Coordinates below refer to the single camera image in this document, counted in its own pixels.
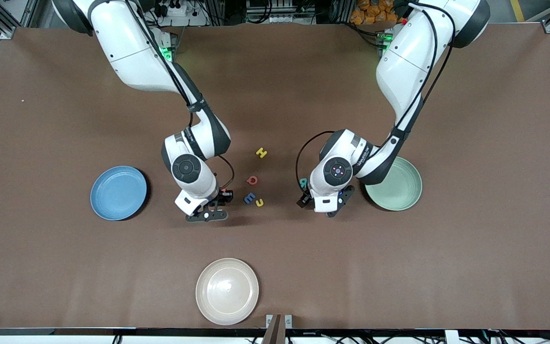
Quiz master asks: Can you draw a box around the green round plate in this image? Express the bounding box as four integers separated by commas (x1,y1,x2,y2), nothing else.
365,157,423,211

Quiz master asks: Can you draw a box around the blue round plate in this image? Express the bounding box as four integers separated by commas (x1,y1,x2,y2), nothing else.
90,165,148,221

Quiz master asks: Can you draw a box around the beige round plate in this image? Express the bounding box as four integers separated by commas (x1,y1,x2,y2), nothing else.
195,258,260,326

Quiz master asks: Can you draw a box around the brown table cover sheet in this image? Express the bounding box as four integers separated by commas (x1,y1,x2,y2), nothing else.
0,23,550,330

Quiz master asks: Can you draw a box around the white power strip with plugs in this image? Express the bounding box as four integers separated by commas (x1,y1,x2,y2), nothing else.
155,0,209,27

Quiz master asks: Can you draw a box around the orange objects pile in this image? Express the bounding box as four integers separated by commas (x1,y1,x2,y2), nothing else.
350,0,402,25

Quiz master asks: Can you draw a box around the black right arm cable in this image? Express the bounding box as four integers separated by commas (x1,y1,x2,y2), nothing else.
125,0,235,191

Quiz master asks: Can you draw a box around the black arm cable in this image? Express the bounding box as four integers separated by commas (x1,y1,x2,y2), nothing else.
125,0,235,191
296,0,456,193

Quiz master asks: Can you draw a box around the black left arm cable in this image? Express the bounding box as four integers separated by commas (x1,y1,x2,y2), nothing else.
296,0,456,193

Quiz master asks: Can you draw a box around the grey metal bracket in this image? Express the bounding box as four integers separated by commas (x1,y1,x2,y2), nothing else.
265,314,293,330

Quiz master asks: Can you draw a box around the dark brown post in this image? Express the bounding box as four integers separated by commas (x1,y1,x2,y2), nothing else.
262,314,285,344

